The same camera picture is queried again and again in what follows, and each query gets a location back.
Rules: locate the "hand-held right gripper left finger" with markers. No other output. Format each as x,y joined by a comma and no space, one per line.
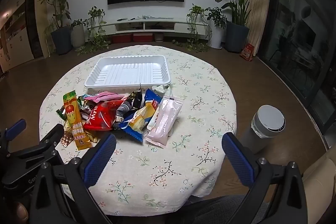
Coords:
101,158

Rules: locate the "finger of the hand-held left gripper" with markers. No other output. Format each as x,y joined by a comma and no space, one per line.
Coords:
15,127
53,136

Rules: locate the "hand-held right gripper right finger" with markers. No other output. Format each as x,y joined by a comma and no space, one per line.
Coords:
237,161

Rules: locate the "green edged seed packet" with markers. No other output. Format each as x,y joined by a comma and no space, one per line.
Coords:
61,111

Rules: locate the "yellow apple print snack packet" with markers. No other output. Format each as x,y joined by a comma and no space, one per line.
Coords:
73,119

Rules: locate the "blue roll cake packet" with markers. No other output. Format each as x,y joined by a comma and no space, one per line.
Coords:
141,119

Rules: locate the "pink cartoon snack packet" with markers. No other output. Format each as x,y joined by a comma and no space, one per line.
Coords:
107,96

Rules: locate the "white plastic tray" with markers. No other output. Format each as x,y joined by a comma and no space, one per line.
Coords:
126,71

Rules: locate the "cream white snack packet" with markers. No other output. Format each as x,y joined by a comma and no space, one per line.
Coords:
160,88

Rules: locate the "person's left hand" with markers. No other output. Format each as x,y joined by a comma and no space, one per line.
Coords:
19,212

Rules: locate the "brown gold candy wrappers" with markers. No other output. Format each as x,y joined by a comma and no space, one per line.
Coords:
67,139

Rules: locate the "cartoon animal snack packet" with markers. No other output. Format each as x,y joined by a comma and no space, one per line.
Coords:
85,109

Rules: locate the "red snack packet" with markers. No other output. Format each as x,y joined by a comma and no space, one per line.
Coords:
101,116

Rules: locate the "grey cylindrical appliance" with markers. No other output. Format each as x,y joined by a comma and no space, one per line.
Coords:
267,121

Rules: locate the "floral tablecloth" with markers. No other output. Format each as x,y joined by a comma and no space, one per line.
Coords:
157,161

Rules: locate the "black snack packet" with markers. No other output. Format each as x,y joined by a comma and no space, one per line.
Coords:
131,100

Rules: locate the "long pale pink snack packet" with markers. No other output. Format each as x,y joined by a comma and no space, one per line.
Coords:
162,121

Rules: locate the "beige sofa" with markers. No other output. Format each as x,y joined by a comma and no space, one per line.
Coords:
323,176

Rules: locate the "tall plant in blue pot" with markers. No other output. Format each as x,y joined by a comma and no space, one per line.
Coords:
61,40

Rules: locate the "plant in grey ribbed pot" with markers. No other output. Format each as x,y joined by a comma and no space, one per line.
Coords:
78,36

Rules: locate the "red paper bag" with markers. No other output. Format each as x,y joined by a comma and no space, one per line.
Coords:
247,53

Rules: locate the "red storage box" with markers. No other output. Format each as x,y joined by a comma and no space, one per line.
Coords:
143,37
122,38

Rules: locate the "large leaf plant blue pot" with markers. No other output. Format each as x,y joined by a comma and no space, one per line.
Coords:
236,37

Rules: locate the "bushy plant in white pot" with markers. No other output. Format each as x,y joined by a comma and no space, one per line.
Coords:
216,37

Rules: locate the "trailing pothos plant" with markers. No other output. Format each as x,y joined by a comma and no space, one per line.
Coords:
95,14

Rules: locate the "white television cabinet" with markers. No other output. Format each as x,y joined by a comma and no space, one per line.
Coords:
123,27

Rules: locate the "glass sliding door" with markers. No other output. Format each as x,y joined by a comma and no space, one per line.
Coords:
296,43

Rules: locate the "small white pot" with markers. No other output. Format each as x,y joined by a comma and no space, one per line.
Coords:
159,37

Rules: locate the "light blue small item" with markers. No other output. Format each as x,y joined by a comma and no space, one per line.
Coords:
147,16

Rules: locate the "trailing vine plant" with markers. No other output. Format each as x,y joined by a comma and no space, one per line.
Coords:
195,11

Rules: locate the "wooden wall cabinet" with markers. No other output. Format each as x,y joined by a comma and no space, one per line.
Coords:
15,29

